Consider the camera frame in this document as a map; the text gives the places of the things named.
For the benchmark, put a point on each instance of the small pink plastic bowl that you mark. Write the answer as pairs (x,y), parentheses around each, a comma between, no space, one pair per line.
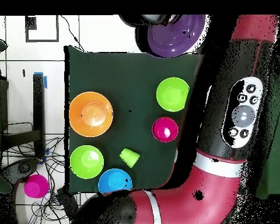
(165,129)

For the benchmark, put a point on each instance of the green plastic cup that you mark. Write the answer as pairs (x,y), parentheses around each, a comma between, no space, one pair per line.
(130,157)

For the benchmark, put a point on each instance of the purple plastic bowl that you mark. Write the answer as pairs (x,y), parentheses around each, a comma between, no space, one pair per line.
(177,37)

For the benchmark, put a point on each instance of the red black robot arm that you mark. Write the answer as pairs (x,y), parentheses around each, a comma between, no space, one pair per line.
(212,186)

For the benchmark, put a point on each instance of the dark green tablecloth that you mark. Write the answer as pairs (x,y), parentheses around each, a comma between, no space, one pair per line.
(130,81)

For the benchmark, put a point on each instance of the green plastic bowl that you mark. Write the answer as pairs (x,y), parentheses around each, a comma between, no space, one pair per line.
(86,162)
(171,94)

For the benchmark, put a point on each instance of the large orange plastic bowl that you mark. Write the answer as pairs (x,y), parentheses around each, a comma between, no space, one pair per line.
(91,114)

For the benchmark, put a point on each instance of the blue plastic bowl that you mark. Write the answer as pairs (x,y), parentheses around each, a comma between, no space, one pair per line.
(114,180)

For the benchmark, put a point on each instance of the black metal stand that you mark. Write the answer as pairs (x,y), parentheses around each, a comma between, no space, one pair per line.
(38,105)

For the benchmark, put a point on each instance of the black power adapter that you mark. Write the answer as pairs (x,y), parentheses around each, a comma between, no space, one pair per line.
(67,203)

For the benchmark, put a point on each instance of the pink plastic cup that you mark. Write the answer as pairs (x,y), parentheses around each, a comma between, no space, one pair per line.
(36,186)

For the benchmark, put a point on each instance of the grey pedestal leg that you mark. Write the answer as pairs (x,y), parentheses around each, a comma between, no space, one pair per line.
(23,168)

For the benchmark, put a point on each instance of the grey square floor frame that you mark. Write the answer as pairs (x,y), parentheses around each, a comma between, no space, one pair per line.
(42,40)

